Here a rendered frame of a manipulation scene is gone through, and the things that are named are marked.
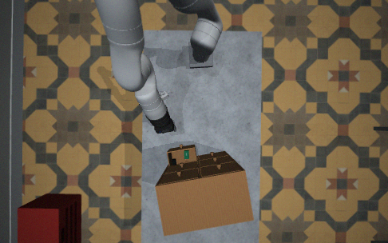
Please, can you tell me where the brown wooden drawer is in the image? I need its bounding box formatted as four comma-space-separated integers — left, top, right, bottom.
200, 156, 233, 168
165, 161, 198, 173
158, 169, 199, 185
167, 145, 197, 166
199, 151, 227, 161
200, 162, 242, 177

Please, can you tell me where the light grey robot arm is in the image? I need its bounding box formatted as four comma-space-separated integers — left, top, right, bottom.
94, 0, 223, 110

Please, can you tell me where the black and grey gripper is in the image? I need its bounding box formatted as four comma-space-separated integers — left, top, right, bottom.
142, 91, 176, 133

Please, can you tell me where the brown wooden chest of drawers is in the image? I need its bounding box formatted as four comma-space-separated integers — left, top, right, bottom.
155, 151, 254, 236

